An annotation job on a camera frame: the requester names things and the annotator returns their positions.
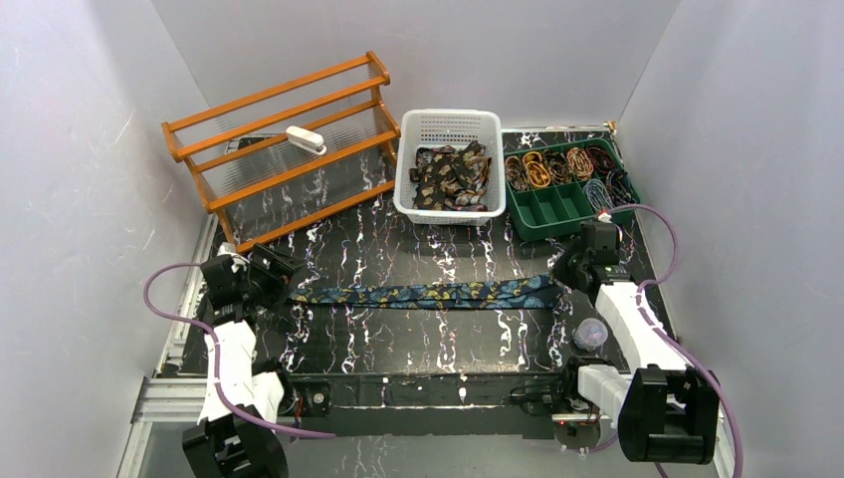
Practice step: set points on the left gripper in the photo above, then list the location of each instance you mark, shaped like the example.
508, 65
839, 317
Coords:
278, 274

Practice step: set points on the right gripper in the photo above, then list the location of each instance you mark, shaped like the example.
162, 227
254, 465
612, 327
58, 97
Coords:
574, 269

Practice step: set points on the blue floral tie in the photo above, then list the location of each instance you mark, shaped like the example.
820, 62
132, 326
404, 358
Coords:
537, 292

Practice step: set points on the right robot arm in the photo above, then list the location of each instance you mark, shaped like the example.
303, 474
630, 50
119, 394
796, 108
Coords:
664, 409

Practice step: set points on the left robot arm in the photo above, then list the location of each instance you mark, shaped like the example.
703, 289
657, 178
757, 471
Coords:
227, 441

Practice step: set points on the clear round tape roll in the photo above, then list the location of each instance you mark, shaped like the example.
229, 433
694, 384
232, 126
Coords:
590, 335

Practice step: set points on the rolled light blue tie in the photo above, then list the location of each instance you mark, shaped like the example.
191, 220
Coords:
597, 195

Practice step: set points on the rolled dark navy tie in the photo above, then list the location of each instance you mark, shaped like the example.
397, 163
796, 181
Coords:
619, 188

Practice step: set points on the green divided tray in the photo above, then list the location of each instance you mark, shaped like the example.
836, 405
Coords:
558, 210

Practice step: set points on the rolled dark red tie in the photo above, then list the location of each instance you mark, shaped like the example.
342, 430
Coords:
602, 161

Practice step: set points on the rolled dark brown tie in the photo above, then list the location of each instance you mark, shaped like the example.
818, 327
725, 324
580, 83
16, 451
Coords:
557, 167

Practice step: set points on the rolled orange brown tie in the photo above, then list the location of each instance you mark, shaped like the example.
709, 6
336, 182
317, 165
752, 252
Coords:
579, 163

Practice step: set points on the rolled yellow tie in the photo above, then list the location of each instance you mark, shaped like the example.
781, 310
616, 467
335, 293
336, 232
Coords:
536, 170

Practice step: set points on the rolled multicolour tie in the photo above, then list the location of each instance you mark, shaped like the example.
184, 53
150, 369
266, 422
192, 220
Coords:
516, 174

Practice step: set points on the orange wooden rack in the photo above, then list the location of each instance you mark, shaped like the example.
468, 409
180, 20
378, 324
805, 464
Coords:
260, 186

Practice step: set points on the white stapler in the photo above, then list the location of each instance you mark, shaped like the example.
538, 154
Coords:
306, 139

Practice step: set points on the dark brown patterned tie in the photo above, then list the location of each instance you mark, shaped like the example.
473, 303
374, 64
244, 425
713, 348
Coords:
451, 179

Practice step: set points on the white plastic basket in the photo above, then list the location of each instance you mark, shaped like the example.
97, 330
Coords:
436, 128

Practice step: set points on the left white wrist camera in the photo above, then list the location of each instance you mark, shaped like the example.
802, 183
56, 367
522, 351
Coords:
230, 250

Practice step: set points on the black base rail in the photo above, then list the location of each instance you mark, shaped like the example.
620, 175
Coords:
529, 405

